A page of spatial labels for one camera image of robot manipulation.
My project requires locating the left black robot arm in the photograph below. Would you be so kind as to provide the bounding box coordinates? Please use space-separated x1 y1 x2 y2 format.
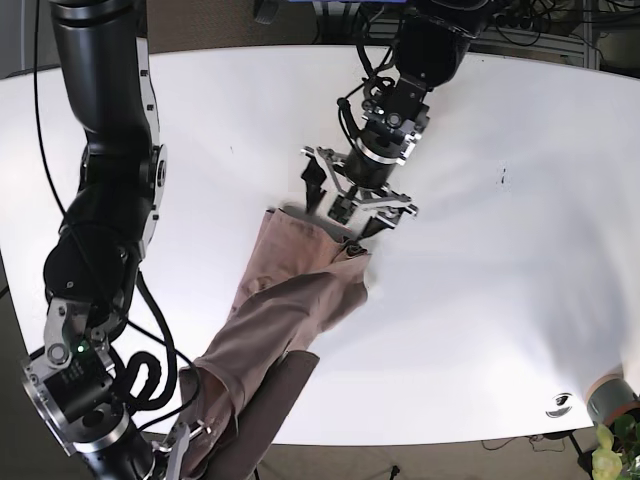
300 1 500 241

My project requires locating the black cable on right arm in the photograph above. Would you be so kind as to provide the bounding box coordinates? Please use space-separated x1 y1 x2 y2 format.
30 0 201 421

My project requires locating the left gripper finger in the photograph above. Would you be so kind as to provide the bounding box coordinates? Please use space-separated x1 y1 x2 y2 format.
301 162 327 213

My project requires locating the right metal table grommet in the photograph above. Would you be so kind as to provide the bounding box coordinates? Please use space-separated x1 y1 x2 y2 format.
545 392 575 419

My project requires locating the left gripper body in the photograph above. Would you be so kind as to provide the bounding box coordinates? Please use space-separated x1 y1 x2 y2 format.
301 146 419 240

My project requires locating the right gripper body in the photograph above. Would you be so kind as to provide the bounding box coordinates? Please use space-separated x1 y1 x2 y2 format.
150 420 212 480

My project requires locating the grey plant pot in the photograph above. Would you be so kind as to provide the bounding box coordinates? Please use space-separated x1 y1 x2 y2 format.
585 374 639 426

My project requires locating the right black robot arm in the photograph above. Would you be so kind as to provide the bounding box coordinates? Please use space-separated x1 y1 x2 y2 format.
22 0 205 479

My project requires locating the dusty pink T-shirt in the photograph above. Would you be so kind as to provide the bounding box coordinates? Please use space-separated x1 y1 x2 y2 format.
178 205 370 479

